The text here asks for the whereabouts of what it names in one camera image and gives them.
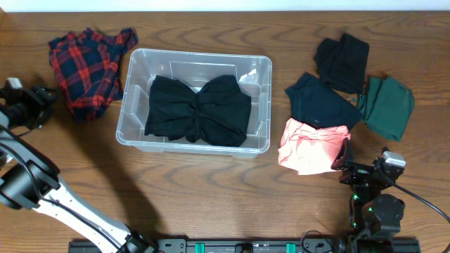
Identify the pink crumpled garment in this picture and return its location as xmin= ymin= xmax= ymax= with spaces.
xmin=278 ymin=118 xmax=351 ymax=175

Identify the folded black cloth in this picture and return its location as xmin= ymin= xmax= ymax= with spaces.
xmin=314 ymin=33 xmax=370 ymax=94

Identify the large black garment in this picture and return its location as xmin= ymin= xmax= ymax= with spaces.
xmin=144 ymin=75 xmax=252 ymax=147

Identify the red navy plaid shirt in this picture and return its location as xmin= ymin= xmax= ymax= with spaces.
xmin=48 ymin=27 xmax=139 ymax=122

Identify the green garment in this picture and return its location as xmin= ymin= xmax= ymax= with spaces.
xmin=356 ymin=77 xmax=415 ymax=141

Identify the clear plastic storage bin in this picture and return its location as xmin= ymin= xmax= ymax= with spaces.
xmin=115 ymin=48 xmax=273 ymax=158

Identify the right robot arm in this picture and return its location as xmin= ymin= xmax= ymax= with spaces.
xmin=331 ymin=138 xmax=406 ymax=252

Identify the dark navy folded garment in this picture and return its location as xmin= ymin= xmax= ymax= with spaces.
xmin=285 ymin=72 xmax=362 ymax=130

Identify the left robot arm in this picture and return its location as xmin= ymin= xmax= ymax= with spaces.
xmin=1 ymin=86 xmax=158 ymax=252

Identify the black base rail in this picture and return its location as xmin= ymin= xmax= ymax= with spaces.
xmin=68 ymin=238 xmax=422 ymax=253

